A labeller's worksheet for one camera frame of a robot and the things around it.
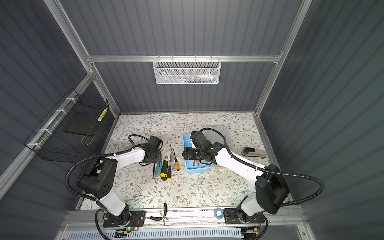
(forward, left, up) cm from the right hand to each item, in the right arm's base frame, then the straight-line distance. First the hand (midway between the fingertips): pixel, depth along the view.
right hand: (188, 155), depth 82 cm
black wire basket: (-4, +59, +21) cm, 63 cm away
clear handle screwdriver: (+3, +11, -13) cm, 17 cm away
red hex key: (+2, -3, -13) cm, 14 cm away
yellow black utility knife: (-5, +15, -12) cm, 20 cm away
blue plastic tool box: (-1, -3, -13) cm, 13 cm away
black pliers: (-28, +12, -14) cm, 33 cm away
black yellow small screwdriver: (-6, +11, -11) cm, 17 cm away
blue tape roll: (-24, -15, -12) cm, 31 cm away
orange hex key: (+2, -5, -13) cm, 14 cm away
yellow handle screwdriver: (0, +8, -12) cm, 14 cm away
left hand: (+5, +22, -12) cm, 26 cm away
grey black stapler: (+7, -40, -10) cm, 42 cm away
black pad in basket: (+8, +51, +19) cm, 55 cm away
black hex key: (-3, +22, -13) cm, 26 cm away
